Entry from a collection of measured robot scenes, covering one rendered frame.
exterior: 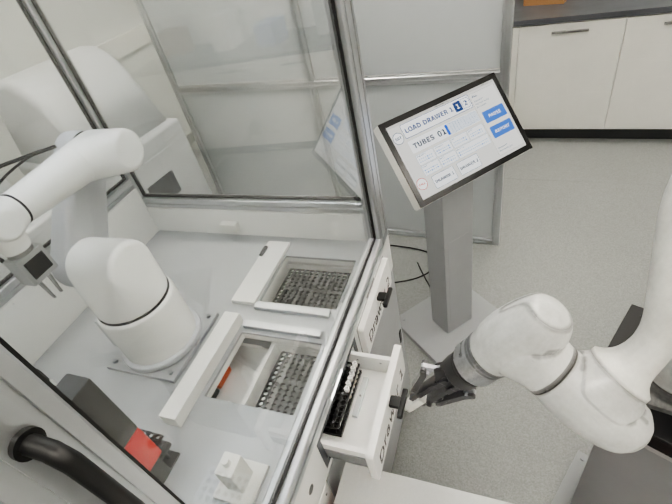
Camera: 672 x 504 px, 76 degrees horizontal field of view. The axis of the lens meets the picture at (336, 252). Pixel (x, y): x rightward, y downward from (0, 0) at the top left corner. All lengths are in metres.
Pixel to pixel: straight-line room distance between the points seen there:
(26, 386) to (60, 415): 0.04
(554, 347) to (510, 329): 0.07
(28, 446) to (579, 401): 0.69
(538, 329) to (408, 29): 1.79
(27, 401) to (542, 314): 0.63
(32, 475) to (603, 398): 0.70
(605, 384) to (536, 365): 0.10
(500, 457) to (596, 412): 1.23
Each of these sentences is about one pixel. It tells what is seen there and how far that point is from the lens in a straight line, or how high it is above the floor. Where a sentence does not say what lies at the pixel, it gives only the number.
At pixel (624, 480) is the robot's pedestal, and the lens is 1.53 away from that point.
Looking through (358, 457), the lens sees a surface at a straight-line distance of 1.04.
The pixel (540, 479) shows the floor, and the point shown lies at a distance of 1.98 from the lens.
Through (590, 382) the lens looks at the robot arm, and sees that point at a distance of 0.77.
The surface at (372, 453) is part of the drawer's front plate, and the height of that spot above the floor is 0.93.
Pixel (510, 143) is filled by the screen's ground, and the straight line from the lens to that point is 1.71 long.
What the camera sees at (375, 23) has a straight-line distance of 2.32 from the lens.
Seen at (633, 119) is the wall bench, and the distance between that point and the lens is 3.80.
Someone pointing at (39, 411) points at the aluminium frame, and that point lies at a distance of 0.45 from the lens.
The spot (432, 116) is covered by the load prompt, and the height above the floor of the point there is 1.16.
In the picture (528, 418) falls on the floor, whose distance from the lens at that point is 2.08.
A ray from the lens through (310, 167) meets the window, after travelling 0.86.
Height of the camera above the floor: 1.81
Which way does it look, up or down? 39 degrees down
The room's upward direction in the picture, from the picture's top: 15 degrees counter-clockwise
